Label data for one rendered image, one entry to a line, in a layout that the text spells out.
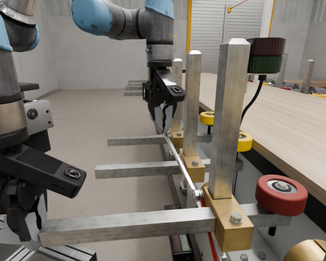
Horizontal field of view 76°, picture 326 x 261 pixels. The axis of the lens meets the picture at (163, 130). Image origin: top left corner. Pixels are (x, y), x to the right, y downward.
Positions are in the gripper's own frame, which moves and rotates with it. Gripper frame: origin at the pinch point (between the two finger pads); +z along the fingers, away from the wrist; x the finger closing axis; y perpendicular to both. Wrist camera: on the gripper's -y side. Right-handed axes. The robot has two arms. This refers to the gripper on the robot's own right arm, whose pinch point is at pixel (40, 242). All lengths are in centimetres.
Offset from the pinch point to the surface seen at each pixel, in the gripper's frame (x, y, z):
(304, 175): -4, -50, -7
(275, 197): 2.6, -39.3, -7.9
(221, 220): 3.3, -30.3, -4.5
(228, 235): 5.0, -30.9, -3.0
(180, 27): -801, -177, -133
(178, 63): -52, -33, -28
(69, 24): -780, 206, -133
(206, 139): -48, -45, 2
